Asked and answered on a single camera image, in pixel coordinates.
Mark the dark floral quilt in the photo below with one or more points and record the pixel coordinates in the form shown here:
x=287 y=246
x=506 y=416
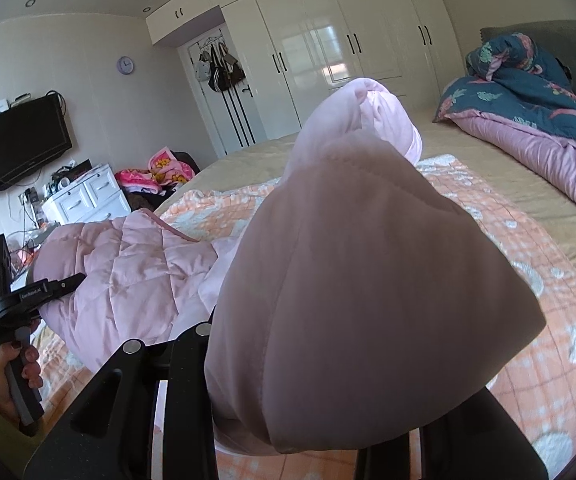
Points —
x=518 y=90

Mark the black wall television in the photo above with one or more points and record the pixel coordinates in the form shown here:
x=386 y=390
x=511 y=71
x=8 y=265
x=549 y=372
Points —
x=18 y=145

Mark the orange patterned blanket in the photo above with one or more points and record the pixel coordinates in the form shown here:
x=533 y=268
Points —
x=543 y=360

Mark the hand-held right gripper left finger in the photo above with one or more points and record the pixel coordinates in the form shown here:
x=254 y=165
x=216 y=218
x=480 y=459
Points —
x=193 y=360

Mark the bed with beige sheet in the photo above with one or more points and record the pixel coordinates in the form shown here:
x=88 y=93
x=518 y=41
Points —
x=493 y=185

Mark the white drawer chest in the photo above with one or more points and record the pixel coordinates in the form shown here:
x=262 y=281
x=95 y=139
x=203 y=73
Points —
x=93 y=200

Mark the purple wall clock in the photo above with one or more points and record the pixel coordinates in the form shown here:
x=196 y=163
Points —
x=125 y=65

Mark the hanging bags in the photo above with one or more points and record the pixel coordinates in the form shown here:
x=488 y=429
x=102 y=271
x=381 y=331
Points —
x=223 y=72

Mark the pile of pink clothes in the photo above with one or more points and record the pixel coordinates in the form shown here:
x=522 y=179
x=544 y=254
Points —
x=163 y=167

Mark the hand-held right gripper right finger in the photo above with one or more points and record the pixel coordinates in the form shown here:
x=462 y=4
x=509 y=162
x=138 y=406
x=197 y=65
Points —
x=468 y=450

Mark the person's left hand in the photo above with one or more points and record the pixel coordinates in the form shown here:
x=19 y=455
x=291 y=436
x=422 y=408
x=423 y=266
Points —
x=0 y=380

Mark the white door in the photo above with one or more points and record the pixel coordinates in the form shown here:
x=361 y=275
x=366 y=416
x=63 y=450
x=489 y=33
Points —
x=208 y=120

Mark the pink quilted jacket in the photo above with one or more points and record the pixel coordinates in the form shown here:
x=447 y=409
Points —
x=343 y=285

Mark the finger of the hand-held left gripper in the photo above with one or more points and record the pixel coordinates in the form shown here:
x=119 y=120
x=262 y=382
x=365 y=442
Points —
x=53 y=287

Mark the heap of small gadgets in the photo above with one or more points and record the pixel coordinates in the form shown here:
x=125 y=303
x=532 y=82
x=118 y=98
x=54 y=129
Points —
x=65 y=175

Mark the white glossy wardrobe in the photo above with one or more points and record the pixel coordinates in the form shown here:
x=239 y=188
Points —
x=318 y=50

